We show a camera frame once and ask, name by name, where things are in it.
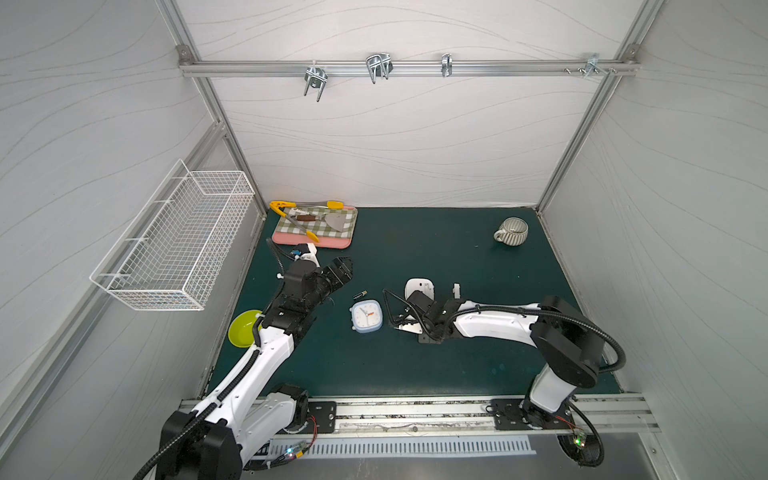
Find white alarm clock back up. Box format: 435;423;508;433
404;278;435;300

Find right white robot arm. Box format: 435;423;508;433
384;291;607;416

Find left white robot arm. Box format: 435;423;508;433
136;253;353;479

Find blue white alarm clock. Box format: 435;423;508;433
350;300;383;334

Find checkered green cloth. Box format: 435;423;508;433
275;207;358;238

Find pink cutting board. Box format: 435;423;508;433
271;205;358;250

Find yellow tongs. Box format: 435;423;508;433
269;200;345;242

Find green plastic bowl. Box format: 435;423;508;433
227;310;263;349

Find striped white ceramic mug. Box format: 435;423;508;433
493;217;529;247

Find metal clamp hook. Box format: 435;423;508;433
303;65;328;102

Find metal u-bolt hook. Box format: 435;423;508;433
365;53;393;84

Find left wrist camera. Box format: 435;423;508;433
291;243;320;269

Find metal spatula wooden handle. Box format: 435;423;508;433
294;212;347;232

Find white wire basket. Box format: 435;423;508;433
90;159;254;311

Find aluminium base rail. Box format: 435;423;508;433
310;394;661;439

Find small metal ring hook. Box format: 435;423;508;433
441;53;453;78

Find aluminium top rail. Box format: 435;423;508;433
179;58;641;78

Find metal bracket right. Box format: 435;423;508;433
564;54;618;79

